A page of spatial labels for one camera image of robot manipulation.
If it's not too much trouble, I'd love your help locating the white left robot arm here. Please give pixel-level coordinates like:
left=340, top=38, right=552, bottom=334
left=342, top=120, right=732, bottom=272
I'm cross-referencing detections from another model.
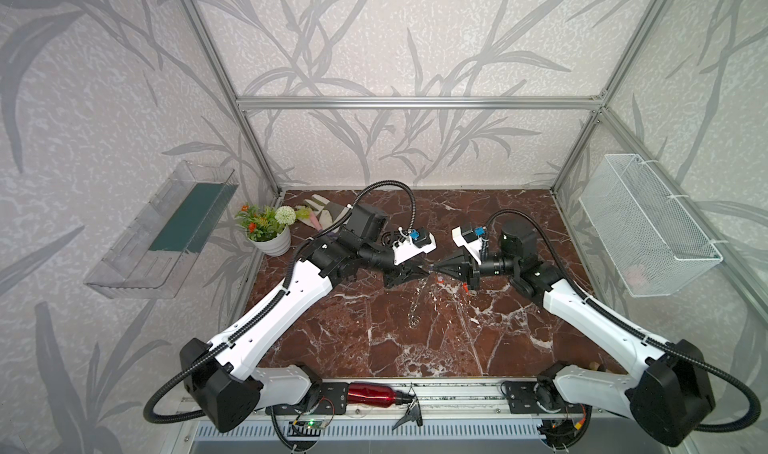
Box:
left=180, top=204, right=436, bottom=433

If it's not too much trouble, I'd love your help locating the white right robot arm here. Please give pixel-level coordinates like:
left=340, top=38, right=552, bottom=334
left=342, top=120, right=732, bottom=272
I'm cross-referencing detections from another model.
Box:
left=433, top=213, right=715, bottom=447

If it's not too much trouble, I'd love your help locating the beige and grey garden glove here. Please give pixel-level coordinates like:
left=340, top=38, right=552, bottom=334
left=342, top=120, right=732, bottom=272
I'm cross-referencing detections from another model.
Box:
left=294, top=194, right=349, bottom=231

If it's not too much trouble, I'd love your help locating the white ribbed plant pot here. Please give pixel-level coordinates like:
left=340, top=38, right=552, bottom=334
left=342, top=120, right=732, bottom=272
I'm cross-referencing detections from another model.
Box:
left=251, top=226, right=291, bottom=257

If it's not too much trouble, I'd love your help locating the artificial green plant with flowers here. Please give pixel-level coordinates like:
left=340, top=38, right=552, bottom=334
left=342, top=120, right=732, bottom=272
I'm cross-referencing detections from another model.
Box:
left=235, top=205, right=310, bottom=242

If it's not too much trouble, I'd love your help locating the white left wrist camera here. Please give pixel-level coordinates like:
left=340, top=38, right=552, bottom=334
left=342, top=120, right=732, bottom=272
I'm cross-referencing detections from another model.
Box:
left=392, top=228, right=437, bottom=266

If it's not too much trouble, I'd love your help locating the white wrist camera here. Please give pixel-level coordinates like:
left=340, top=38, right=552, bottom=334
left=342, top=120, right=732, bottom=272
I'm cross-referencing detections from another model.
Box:
left=451, top=224, right=486, bottom=264
left=392, top=228, right=437, bottom=266

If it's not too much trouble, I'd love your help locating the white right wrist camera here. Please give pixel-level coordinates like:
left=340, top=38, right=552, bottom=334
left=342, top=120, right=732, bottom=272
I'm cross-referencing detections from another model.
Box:
left=451, top=224, right=486, bottom=264

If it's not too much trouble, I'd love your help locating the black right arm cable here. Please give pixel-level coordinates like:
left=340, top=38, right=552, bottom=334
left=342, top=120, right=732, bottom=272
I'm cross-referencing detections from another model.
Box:
left=484, top=208, right=762, bottom=434

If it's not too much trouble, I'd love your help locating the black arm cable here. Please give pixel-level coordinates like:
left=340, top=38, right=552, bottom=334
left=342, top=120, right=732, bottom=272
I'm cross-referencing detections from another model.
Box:
left=484, top=208, right=762, bottom=434
left=142, top=180, right=418, bottom=425

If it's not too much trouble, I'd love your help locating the white wire mesh basket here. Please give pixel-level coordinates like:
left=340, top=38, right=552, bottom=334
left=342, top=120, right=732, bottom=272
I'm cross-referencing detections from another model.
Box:
left=579, top=154, right=723, bottom=298

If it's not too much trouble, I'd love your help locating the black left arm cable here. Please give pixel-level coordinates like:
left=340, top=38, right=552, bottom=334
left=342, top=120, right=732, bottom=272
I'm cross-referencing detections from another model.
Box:
left=142, top=180, right=418, bottom=425

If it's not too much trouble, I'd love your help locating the clear plastic wall tray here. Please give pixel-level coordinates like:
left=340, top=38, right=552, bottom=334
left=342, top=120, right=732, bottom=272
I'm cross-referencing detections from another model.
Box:
left=84, top=161, right=239, bottom=299

